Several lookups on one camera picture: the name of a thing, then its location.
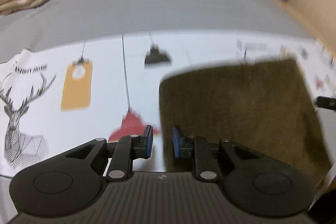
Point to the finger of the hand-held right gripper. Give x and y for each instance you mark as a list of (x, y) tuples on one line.
[(325, 102)]

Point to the grey printed bed sheet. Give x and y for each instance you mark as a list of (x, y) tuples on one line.
[(131, 11)]

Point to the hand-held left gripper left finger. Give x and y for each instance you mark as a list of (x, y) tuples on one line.
[(149, 141)]

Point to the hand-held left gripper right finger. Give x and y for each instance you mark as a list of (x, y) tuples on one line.
[(177, 142)]

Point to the olive green ribbed pants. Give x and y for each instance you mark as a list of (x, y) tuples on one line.
[(236, 108)]

